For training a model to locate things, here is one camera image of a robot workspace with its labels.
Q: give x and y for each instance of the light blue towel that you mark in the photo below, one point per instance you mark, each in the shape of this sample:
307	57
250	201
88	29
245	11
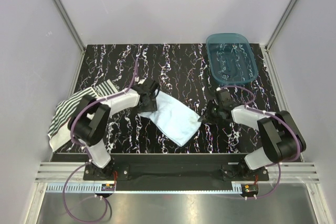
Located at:
174	119

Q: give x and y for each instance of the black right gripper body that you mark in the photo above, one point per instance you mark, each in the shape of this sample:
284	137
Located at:
213	114

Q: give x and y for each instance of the aluminium front rail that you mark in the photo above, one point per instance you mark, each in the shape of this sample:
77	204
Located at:
286	173

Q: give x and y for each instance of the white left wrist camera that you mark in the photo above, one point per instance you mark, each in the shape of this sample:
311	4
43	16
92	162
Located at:
138	80

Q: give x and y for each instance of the white slotted cable duct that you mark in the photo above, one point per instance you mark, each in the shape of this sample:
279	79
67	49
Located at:
224	187

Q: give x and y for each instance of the green white striped towel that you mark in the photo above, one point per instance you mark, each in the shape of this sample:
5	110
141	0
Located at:
58	132

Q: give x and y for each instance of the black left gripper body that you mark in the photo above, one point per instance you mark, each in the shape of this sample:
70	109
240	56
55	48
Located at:
150	106

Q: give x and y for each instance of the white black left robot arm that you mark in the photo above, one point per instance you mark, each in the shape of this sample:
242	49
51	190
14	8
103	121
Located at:
88	123

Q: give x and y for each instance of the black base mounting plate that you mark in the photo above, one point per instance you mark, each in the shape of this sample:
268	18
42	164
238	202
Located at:
176	158

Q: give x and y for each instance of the teal transparent plastic bin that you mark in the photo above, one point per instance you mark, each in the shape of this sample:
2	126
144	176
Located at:
231	59

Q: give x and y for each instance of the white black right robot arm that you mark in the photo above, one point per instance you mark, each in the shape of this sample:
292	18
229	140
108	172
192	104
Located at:
280	137

